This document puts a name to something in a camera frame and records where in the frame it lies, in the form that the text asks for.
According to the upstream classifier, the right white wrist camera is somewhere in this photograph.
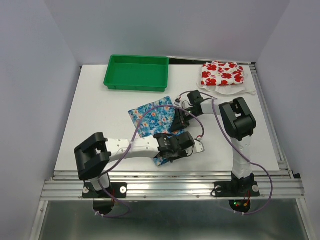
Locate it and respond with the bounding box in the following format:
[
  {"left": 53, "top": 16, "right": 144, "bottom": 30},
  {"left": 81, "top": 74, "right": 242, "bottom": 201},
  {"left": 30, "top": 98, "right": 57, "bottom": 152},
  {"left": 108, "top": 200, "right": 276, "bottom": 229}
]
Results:
[{"left": 174, "top": 96, "right": 182, "bottom": 106}]

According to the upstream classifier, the blue floral skirt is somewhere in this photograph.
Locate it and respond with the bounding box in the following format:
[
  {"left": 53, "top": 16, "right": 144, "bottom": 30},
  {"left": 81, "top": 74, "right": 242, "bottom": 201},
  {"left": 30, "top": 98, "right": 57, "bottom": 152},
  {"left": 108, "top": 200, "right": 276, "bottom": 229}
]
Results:
[{"left": 127, "top": 95, "right": 187, "bottom": 167}]

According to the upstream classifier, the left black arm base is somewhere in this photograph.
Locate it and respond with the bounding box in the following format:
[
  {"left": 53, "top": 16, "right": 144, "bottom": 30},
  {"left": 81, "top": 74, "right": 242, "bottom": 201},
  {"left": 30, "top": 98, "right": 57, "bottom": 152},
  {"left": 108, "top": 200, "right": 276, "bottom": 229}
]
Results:
[{"left": 81, "top": 182, "right": 128, "bottom": 199}]

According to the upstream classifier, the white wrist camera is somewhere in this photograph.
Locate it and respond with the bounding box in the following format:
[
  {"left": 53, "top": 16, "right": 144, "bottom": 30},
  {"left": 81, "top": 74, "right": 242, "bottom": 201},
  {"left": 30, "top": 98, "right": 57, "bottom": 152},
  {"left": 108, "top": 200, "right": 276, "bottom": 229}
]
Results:
[
  {"left": 193, "top": 139, "right": 205, "bottom": 154},
  {"left": 174, "top": 96, "right": 182, "bottom": 106}
]

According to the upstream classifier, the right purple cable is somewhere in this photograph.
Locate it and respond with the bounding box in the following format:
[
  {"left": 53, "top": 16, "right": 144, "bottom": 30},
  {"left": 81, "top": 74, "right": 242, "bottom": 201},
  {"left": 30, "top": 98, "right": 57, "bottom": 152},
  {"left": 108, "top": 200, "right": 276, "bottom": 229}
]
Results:
[{"left": 174, "top": 90, "right": 274, "bottom": 216}]

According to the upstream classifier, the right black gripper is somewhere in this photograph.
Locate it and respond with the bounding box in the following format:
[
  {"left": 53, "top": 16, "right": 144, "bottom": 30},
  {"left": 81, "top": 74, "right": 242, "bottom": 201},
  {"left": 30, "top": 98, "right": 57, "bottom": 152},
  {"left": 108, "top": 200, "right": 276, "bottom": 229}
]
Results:
[{"left": 170, "top": 107, "right": 200, "bottom": 133}]

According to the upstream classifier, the white crumpled skirt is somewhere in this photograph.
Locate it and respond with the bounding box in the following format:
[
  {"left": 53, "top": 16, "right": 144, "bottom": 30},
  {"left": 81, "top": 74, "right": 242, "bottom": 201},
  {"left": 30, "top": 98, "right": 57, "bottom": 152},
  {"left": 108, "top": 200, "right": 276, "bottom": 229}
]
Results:
[{"left": 197, "top": 63, "right": 257, "bottom": 96}]

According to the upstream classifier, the green plastic tray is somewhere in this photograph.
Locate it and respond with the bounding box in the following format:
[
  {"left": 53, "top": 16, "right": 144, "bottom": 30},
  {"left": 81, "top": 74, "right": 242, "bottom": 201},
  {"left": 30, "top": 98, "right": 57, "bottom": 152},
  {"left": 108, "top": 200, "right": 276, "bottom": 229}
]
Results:
[{"left": 103, "top": 54, "right": 169, "bottom": 92}]

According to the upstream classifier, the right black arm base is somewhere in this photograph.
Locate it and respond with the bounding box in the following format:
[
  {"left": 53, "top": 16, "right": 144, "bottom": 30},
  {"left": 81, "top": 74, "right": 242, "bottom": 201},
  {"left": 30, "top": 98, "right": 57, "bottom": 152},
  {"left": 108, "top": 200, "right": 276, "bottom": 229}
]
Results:
[{"left": 211, "top": 180, "right": 260, "bottom": 198}]

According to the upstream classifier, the aluminium rail frame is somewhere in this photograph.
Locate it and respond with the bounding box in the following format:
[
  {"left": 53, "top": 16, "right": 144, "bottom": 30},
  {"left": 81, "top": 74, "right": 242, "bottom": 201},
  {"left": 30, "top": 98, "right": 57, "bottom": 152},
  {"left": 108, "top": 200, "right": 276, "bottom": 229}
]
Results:
[{"left": 30, "top": 64, "right": 317, "bottom": 240}]

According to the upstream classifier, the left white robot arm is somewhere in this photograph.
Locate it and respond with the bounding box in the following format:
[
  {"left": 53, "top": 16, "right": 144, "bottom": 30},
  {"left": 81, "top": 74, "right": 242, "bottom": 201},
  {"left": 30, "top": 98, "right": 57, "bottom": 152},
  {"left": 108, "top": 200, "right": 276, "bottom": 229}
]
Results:
[{"left": 74, "top": 132, "right": 195, "bottom": 197}]

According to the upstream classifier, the purple cable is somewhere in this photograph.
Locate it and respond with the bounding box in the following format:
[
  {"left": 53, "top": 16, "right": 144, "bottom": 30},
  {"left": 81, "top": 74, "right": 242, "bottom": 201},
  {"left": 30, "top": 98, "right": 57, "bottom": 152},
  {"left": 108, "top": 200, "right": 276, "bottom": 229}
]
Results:
[
  {"left": 174, "top": 90, "right": 274, "bottom": 216},
  {"left": 94, "top": 105, "right": 206, "bottom": 218}
]

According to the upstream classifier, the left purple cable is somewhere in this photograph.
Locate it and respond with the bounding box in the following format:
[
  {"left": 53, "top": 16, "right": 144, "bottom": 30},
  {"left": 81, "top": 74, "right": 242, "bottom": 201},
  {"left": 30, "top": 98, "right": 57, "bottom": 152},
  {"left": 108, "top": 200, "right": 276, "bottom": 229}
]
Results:
[{"left": 94, "top": 105, "right": 206, "bottom": 218}]

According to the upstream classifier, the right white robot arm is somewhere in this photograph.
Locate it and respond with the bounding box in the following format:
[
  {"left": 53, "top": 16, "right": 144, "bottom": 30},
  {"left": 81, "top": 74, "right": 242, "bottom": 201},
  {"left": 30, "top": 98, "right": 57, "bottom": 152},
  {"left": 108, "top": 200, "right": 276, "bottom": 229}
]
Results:
[{"left": 170, "top": 90, "right": 260, "bottom": 198}]

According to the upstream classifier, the red poppy white skirt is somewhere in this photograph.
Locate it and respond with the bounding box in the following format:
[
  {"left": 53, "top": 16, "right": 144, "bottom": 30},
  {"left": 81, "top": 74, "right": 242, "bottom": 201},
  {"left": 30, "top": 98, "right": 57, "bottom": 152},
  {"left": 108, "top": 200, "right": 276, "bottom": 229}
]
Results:
[{"left": 200, "top": 61, "right": 245, "bottom": 87}]

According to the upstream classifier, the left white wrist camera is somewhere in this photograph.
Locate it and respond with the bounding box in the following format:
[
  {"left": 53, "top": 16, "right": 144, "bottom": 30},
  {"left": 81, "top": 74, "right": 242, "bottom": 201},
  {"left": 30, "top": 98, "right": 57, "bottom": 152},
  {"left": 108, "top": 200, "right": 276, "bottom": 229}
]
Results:
[{"left": 193, "top": 139, "right": 205, "bottom": 154}]

